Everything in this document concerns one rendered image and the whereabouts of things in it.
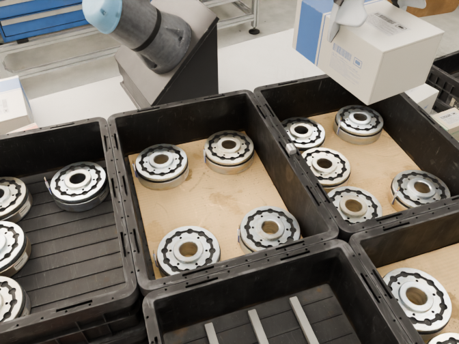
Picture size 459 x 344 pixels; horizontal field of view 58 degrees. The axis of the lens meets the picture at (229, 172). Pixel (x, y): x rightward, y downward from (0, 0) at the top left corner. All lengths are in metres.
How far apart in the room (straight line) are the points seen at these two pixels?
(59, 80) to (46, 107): 1.50
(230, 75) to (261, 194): 0.64
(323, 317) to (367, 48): 0.40
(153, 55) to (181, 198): 0.40
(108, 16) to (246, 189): 0.47
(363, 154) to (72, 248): 0.60
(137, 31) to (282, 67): 0.57
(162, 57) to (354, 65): 0.53
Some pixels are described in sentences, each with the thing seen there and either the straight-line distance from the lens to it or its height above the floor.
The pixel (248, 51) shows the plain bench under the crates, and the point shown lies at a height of 0.70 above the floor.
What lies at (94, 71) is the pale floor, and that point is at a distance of 2.85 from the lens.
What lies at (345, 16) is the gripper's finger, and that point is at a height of 1.16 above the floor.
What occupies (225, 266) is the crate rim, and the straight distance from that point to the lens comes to 0.58.
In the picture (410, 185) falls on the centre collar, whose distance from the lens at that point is 0.83.
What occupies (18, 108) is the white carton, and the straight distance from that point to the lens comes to 1.20.
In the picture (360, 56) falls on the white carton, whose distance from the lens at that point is 0.65.
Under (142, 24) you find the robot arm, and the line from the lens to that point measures 1.01.
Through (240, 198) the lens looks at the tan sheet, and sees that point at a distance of 0.79.
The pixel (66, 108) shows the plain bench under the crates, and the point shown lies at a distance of 1.31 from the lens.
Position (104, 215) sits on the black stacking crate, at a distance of 0.80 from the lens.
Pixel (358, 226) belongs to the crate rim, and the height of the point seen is 0.93.
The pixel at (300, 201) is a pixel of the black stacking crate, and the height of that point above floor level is 0.89.
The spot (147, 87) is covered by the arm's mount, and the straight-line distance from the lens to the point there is 1.12.
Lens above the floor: 1.43
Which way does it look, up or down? 45 degrees down
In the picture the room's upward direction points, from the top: straight up
